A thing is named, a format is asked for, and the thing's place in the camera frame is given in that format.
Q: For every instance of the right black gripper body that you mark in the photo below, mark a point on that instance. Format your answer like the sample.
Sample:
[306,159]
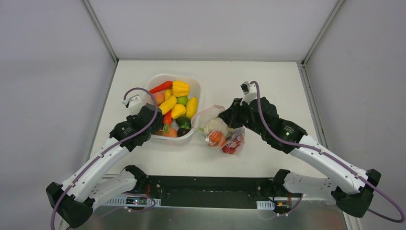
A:
[231,113]

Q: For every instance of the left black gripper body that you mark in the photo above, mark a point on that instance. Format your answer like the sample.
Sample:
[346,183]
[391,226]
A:
[155,117]

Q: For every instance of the clear pink-dotted zip bag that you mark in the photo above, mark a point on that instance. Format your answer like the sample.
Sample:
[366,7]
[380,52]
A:
[202,117]

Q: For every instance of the orange pumpkin toy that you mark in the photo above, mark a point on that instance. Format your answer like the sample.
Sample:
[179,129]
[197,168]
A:
[216,139]

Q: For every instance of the red cherry bunch green stem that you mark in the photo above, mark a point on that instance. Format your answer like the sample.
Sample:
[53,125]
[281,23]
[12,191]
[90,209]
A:
[234,146]

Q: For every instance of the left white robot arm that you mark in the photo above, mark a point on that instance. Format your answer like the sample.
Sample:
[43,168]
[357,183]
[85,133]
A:
[75,199]

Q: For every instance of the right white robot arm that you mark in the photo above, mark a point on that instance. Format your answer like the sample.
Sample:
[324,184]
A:
[347,186]

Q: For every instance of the peach toy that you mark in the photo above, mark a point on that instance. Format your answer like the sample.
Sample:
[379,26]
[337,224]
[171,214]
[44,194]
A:
[160,97]

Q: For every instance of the yellow banana toy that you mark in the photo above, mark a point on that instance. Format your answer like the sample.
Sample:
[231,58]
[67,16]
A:
[168,104]

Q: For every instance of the yellow lemon toy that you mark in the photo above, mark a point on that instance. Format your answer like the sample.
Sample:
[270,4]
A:
[178,110]

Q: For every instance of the green lime toy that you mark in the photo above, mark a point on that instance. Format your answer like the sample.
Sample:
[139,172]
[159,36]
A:
[182,100]

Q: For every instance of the dark green avocado toy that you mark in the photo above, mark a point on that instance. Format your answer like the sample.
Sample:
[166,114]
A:
[183,122]

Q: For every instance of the yellow bell pepper toy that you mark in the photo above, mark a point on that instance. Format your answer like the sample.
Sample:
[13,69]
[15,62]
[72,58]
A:
[180,89]

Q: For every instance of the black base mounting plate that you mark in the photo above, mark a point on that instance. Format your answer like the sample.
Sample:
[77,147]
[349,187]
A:
[209,192]

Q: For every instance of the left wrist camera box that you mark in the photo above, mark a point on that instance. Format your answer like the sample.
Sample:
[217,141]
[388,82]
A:
[134,104]

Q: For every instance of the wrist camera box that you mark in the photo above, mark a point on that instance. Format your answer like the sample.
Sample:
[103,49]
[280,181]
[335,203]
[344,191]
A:
[134,104]
[250,92]

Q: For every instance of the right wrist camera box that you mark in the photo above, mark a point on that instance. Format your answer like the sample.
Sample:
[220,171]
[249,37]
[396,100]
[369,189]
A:
[250,92]

